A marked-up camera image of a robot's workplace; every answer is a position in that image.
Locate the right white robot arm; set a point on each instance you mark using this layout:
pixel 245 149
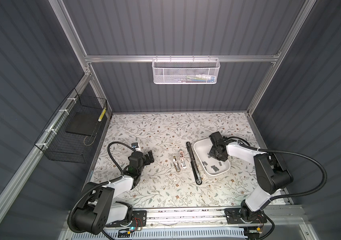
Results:
pixel 271 174

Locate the white oval plastic tray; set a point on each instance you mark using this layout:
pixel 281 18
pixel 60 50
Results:
pixel 212 166

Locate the black foam pad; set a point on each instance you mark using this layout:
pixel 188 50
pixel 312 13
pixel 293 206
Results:
pixel 83 124

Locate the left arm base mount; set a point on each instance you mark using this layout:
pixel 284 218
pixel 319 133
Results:
pixel 134 219

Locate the white wire mesh basket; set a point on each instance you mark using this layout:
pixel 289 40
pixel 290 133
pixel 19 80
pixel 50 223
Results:
pixel 185 71

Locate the black wire basket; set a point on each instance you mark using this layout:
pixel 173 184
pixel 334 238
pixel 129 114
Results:
pixel 57 145

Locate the pink mini stapler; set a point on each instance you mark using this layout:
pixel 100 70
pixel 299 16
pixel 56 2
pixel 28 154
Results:
pixel 182 159

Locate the yellow marker pen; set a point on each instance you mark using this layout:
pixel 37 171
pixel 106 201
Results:
pixel 101 115

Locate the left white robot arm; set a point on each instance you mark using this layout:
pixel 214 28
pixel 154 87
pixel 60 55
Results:
pixel 97 206

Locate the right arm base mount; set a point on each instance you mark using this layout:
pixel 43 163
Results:
pixel 243 215

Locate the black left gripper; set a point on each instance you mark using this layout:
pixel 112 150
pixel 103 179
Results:
pixel 147 161

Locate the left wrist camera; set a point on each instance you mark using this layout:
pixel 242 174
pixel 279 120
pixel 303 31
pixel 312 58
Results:
pixel 136 147

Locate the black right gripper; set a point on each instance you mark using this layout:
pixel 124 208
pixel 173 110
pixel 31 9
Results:
pixel 211 152

